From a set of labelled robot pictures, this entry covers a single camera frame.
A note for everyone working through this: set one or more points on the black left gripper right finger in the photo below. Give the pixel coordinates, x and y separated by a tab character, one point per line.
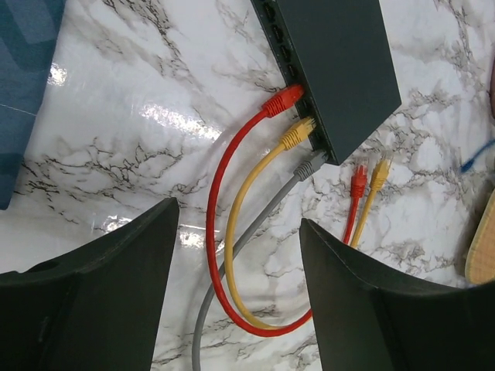
369	316

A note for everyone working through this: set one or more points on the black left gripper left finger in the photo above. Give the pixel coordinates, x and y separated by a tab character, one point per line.
95	308

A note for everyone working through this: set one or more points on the dark grey network switch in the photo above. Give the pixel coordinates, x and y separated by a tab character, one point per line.
339	52

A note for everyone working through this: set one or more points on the yellow woven mat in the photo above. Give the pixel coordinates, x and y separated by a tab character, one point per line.
480	259

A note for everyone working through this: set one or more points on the blue cloth placemat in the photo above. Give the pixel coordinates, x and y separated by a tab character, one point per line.
29	32

